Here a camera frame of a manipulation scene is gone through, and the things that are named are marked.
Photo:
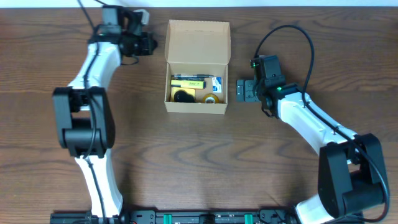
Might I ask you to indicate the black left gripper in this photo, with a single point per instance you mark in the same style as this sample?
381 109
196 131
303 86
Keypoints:
148 42

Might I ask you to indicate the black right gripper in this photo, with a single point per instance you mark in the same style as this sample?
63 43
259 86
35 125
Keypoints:
245 91

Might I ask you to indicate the white blue eraser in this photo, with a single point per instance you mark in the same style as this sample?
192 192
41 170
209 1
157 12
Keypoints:
217 84

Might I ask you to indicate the yellow tape roll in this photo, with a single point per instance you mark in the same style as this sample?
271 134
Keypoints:
210 99

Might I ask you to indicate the black ballpoint pen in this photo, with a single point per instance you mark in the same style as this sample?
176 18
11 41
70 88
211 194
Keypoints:
192 76

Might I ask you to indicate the brown cardboard box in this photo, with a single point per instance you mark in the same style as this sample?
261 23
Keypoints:
198 47

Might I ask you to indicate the yellow sticky note pad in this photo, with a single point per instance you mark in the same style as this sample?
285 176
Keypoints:
175 89

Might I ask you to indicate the yellow highlighter marker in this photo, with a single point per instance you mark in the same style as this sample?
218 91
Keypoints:
188 84

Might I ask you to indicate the black computer mouse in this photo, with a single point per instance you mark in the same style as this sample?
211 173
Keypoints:
183 97

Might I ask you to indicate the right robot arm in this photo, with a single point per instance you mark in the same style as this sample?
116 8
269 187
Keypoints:
351 169

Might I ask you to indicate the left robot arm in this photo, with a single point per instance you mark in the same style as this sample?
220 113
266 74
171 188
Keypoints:
85 124

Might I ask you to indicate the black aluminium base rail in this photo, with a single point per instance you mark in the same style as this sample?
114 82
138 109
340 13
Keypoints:
265 216

